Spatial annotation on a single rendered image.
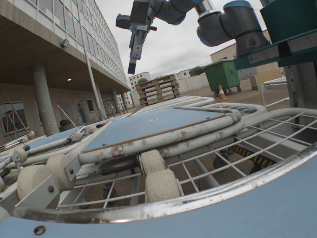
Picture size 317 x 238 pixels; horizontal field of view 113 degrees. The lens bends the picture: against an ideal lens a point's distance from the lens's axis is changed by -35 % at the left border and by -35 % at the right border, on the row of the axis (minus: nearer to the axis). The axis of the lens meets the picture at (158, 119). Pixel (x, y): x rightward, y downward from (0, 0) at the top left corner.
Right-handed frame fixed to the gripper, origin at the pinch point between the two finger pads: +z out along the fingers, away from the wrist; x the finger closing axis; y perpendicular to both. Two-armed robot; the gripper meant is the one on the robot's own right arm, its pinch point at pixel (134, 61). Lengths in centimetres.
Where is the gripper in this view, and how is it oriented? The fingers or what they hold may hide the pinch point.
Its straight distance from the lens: 53.9
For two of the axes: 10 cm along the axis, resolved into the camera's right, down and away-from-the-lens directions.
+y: 9.6, 1.1, 2.6
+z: -0.9, 9.9, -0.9
